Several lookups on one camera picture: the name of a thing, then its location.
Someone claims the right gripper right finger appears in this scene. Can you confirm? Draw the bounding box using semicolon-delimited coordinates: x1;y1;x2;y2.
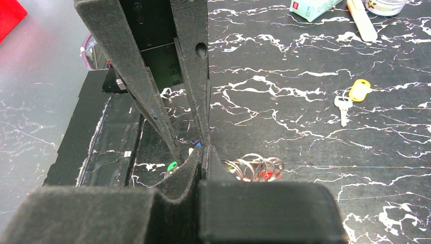
198;146;349;243

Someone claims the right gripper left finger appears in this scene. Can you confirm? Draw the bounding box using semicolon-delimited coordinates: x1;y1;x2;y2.
1;147;203;243

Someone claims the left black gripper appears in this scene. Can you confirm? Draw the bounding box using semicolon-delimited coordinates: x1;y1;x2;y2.
74;0;211;164

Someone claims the metal key organizer ring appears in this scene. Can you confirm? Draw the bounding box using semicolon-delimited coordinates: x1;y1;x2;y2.
163;141;286;183

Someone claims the green tag key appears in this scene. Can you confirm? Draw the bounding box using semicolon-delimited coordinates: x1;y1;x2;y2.
167;161;178;171

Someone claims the white card box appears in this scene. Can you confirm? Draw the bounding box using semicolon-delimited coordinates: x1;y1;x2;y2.
289;0;342;22

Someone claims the yellow tag key left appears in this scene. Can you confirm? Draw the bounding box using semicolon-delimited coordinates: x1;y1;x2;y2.
334;79;371;127

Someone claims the orange grey marker pen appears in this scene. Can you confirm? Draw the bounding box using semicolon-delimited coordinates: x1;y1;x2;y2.
346;0;378;42

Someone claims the blue white round jar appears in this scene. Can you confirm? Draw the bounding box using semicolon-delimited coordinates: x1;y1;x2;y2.
365;0;407;17

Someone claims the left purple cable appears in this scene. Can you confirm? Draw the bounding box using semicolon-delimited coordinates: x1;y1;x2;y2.
80;33;97;71

